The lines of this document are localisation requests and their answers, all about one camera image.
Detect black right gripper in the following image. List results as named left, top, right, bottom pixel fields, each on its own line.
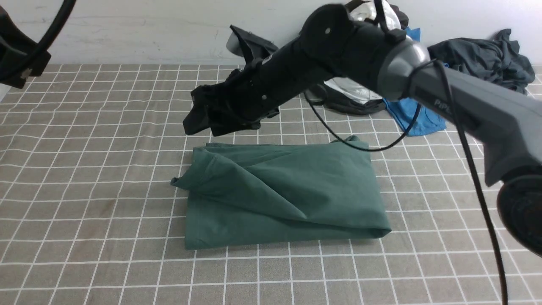
left=183, top=64, right=297, bottom=136

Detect green long-sleeved shirt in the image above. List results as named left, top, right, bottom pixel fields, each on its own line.
left=171, top=136, right=392, bottom=250

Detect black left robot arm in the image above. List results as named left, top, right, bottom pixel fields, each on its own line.
left=0, top=7, right=52, bottom=89

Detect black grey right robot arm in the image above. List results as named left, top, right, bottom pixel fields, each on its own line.
left=183, top=0, right=542, bottom=255

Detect white crumpled shirt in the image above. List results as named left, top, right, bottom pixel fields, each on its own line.
left=324, top=0, right=409, bottom=104

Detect blue t-shirt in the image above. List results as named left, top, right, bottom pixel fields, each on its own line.
left=383, top=28, right=447, bottom=137

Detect dark grey crumpled shirt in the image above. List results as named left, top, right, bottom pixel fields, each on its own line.
left=428, top=28, right=536, bottom=94

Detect black garment under pile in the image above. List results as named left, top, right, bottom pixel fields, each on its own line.
left=303, top=20, right=387, bottom=116

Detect grey checked tablecloth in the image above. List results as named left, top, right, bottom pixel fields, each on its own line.
left=0, top=64, right=542, bottom=305

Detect black right camera cable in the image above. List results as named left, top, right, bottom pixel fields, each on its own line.
left=303, top=0, right=509, bottom=305

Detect black camera cable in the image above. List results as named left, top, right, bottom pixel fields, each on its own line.
left=303, top=0, right=509, bottom=305
left=0, top=0, right=77, bottom=83

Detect black left camera cable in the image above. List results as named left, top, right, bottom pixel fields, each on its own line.
left=0, top=0, right=77, bottom=83

